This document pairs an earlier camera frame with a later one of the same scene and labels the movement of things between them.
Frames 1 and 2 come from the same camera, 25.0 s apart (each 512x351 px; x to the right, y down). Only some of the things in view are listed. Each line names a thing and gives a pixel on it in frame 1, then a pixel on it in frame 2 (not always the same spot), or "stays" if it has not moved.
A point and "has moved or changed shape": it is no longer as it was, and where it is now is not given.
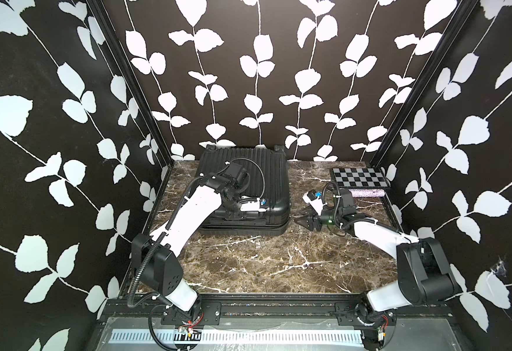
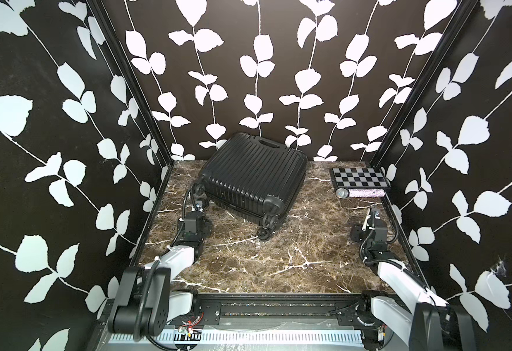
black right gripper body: (332, 217) → (360, 235)
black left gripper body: (234, 210) → (206, 229)
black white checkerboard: (360, 178) stays
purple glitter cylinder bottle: (367, 192) stays
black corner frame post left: (134, 81) stays
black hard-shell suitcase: (268, 213) has moved or changed shape
